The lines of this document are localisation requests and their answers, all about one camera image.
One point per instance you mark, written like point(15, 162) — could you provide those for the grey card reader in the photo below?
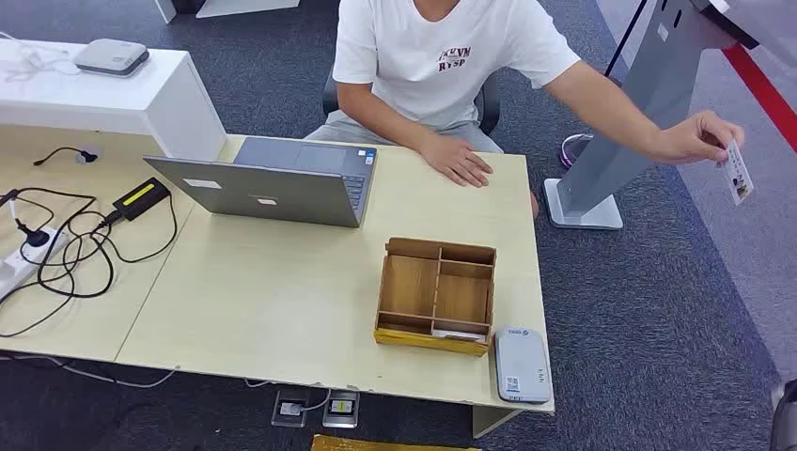
point(111, 56)

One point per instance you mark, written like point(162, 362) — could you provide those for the white power strip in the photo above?
point(25, 261)

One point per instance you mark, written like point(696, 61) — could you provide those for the white furniture panel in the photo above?
point(243, 6)

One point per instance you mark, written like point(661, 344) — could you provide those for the person's right forearm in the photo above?
point(386, 127)

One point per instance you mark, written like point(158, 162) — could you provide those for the person's left hand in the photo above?
point(691, 140)

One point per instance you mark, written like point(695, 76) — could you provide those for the grey desk grommet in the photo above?
point(82, 159)

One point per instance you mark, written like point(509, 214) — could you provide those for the white ID card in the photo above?
point(736, 177)

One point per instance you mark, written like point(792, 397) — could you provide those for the person's left forearm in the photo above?
point(616, 115)

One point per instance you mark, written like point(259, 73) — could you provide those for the person's right hand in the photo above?
point(454, 160)

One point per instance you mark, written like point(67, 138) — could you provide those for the yellow taped cardboard box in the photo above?
point(373, 444)

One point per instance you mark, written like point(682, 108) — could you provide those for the wooden organizer box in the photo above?
point(411, 286)

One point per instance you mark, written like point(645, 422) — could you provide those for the black adapter with yellow label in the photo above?
point(141, 198)

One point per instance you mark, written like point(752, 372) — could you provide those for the white card reader with QR sticker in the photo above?
point(522, 367)

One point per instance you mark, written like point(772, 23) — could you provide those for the grey laptop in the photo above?
point(274, 193)

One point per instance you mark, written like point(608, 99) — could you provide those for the black office chair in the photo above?
point(489, 106)

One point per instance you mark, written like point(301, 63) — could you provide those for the black plug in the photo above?
point(34, 236)

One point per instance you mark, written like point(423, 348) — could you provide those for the red barrier belt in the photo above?
point(759, 87)

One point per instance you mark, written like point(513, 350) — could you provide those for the metal floor socket box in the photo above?
point(290, 408)
point(341, 409)

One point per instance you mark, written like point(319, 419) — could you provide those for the grey kiosk stand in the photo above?
point(647, 93)

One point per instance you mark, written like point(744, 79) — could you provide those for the black stanchion post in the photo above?
point(624, 37)

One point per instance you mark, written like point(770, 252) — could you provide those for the white raised counter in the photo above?
point(143, 99)

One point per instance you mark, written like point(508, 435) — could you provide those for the person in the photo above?
point(429, 56)

